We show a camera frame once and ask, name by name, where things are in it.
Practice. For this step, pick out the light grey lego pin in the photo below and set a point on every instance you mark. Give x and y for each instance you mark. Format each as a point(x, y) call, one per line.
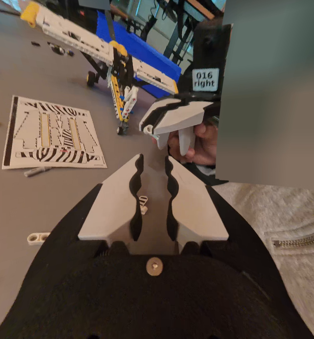
point(37, 172)

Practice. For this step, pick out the person's right hand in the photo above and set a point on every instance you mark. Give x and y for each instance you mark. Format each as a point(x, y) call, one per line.
point(204, 143)

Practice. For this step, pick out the small dark lego parts cluster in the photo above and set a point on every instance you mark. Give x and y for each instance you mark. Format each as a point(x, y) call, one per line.
point(60, 49)

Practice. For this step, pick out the zebra sticker sheet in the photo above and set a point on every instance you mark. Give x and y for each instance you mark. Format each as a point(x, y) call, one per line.
point(53, 132)

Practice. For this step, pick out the white lego beam with holes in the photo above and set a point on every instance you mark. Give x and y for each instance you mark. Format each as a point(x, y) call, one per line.
point(37, 237)

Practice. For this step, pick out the black standing desk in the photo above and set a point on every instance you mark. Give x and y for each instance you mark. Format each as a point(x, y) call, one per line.
point(178, 34)

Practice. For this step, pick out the grey zip sweatshirt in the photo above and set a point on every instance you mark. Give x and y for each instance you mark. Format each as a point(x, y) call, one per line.
point(292, 251)

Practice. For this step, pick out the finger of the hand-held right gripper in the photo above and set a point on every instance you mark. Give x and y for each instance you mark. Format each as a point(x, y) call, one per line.
point(183, 116)
point(162, 104)

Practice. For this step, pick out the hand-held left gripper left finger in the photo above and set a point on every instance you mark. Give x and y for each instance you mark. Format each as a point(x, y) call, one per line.
point(109, 209)

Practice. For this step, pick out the blue plastic bin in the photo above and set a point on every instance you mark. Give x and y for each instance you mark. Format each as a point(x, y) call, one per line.
point(151, 53)

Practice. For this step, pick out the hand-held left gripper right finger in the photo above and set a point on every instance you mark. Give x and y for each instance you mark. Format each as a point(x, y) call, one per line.
point(199, 211)

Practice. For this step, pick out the lego airplane model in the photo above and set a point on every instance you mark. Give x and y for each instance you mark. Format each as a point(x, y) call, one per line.
point(74, 38)

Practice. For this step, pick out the black lego pin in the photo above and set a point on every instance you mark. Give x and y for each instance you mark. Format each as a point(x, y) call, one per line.
point(35, 44)

